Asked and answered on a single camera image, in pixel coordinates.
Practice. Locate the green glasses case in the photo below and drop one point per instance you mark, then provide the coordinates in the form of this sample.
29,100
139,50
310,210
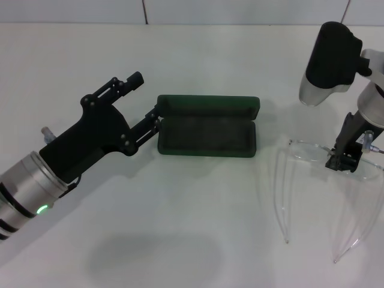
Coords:
207,132

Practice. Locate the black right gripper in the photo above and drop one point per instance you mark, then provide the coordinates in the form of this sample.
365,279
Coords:
351,129

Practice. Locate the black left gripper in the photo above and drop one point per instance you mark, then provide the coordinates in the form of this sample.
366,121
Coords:
96,129

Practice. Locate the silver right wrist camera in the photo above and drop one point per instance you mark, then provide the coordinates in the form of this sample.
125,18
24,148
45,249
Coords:
330,60

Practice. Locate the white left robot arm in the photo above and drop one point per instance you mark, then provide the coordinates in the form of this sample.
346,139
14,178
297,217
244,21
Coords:
27,186

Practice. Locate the clear white glasses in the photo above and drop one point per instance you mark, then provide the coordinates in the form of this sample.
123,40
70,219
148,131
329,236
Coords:
306,150

